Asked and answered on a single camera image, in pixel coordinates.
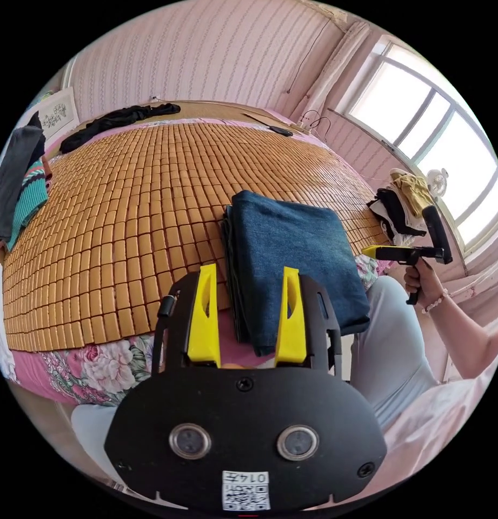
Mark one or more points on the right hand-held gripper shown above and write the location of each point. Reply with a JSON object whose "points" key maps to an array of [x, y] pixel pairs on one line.
{"points": [[398, 255]]}

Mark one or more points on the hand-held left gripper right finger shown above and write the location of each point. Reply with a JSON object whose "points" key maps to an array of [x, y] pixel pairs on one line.
{"points": [[292, 328]]}

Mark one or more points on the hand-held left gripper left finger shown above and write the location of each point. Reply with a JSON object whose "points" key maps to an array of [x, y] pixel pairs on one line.
{"points": [[203, 324]]}

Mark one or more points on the person's right forearm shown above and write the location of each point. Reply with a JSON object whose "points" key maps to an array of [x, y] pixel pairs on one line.
{"points": [[463, 336]]}

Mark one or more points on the blue jeans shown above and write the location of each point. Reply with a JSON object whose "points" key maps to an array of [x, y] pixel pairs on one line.
{"points": [[291, 259]]}

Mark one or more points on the person's right hand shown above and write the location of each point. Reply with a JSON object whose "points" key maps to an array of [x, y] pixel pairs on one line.
{"points": [[425, 284]]}

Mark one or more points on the pile of clothes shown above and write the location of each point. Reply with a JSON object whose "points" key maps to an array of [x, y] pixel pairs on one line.
{"points": [[403, 207], [17, 182]]}

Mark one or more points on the small white fan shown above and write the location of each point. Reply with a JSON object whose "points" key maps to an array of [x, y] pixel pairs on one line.
{"points": [[437, 183]]}

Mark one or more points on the person's body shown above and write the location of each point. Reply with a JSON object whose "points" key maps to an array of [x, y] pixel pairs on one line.
{"points": [[390, 357]]}

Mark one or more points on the bed with woven mat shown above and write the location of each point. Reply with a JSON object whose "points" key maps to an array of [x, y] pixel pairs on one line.
{"points": [[131, 223]]}

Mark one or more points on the window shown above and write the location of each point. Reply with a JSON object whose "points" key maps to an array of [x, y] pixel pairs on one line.
{"points": [[435, 134]]}

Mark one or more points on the small flat black device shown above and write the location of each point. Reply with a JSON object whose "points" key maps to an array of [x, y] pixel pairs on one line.
{"points": [[280, 130]]}

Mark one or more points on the pink curtain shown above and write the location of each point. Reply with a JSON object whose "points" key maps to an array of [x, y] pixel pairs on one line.
{"points": [[338, 61]]}

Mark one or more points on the black garment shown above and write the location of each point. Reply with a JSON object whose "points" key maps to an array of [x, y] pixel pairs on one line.
{"points": [[119, 121]]}

